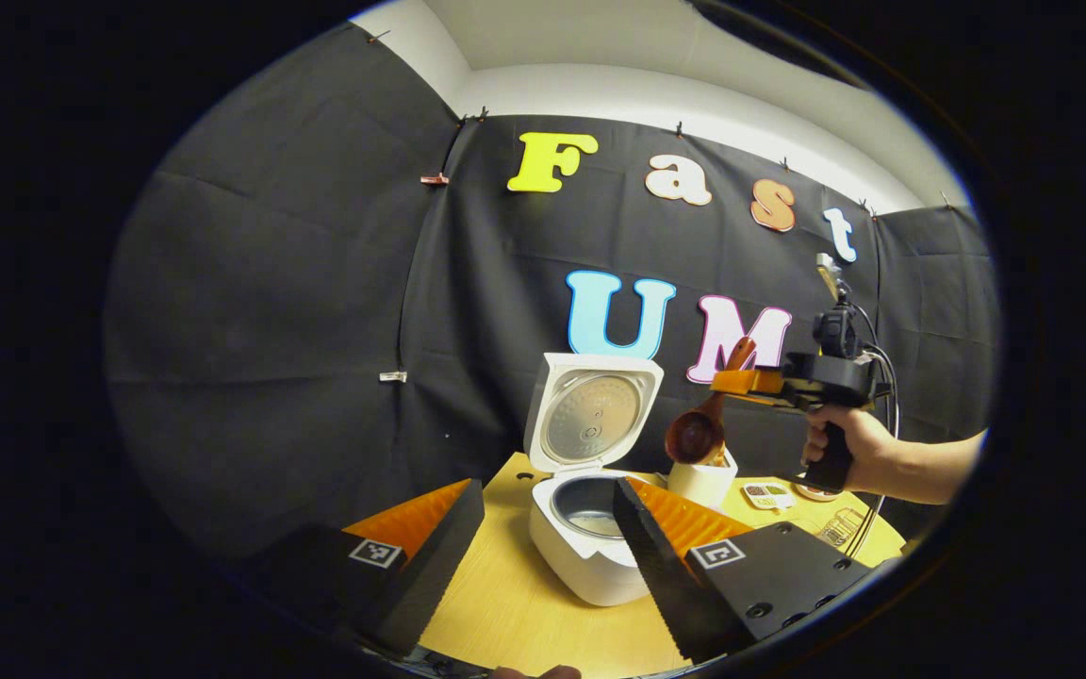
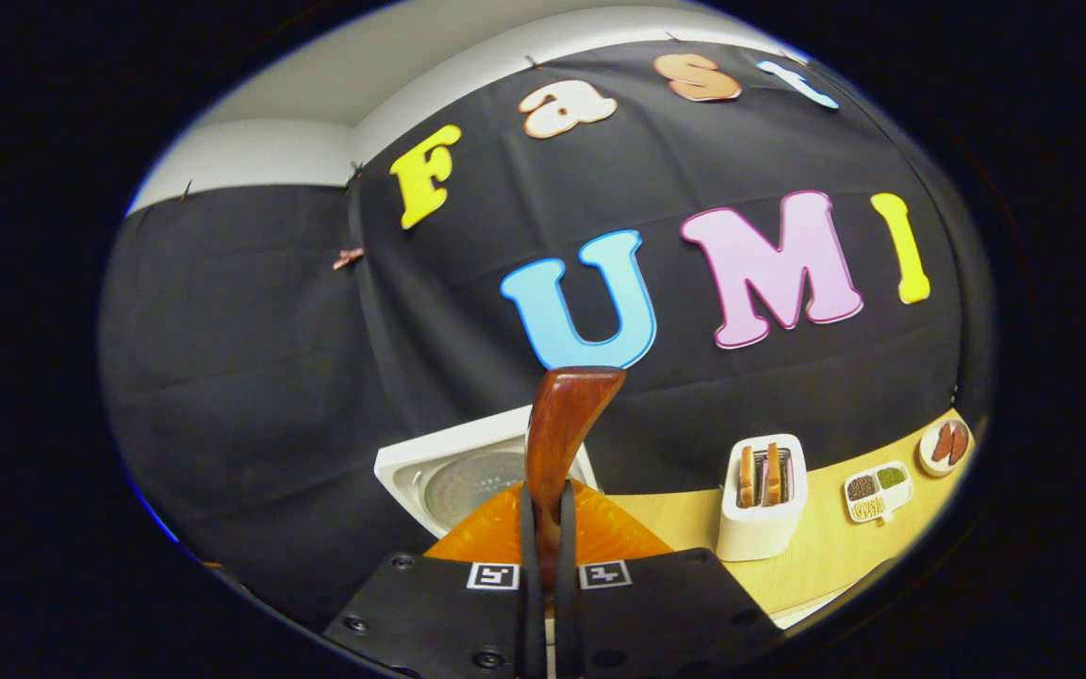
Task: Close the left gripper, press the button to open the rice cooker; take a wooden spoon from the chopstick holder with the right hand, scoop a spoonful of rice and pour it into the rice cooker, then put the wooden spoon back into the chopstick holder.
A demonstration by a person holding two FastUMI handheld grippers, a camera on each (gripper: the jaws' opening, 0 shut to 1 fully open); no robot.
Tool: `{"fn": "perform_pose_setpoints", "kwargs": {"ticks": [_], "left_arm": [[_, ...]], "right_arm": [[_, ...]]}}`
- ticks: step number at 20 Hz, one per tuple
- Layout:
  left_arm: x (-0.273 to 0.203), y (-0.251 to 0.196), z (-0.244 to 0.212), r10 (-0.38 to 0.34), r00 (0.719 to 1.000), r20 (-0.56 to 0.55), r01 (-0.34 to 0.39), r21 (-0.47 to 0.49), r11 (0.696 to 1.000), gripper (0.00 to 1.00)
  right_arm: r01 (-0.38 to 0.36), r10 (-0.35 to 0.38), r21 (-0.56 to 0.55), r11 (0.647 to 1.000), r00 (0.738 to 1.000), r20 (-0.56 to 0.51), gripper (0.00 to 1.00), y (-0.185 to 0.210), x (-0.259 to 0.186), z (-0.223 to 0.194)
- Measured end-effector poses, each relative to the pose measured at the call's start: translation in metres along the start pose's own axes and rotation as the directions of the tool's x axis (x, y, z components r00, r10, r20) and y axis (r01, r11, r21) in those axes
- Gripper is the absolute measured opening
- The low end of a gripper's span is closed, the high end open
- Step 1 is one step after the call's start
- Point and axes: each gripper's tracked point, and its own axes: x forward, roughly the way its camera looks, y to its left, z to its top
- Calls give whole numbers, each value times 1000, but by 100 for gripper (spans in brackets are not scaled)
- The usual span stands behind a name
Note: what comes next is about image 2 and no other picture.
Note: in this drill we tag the pink clothes peg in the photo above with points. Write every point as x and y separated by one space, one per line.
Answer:
348 257

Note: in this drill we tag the brown wooden spoon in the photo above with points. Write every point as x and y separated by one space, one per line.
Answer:
562 424

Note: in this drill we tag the white rice cooker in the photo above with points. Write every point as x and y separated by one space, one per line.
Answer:
420 471

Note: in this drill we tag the round white plate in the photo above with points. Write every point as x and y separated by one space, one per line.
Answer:
928 462

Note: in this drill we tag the red sausage slice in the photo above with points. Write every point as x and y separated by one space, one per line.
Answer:
942 443
959 441

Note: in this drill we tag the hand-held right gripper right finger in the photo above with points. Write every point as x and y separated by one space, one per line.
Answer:
666 613

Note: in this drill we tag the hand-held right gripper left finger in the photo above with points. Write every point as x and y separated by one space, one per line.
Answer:
439 613

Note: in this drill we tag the white toaster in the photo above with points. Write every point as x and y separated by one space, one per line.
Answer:
755 533

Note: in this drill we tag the white divided grain dish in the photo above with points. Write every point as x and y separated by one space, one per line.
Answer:
873 490

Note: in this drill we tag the toasted bread slice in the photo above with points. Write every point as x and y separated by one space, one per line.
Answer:
773 471
747 476

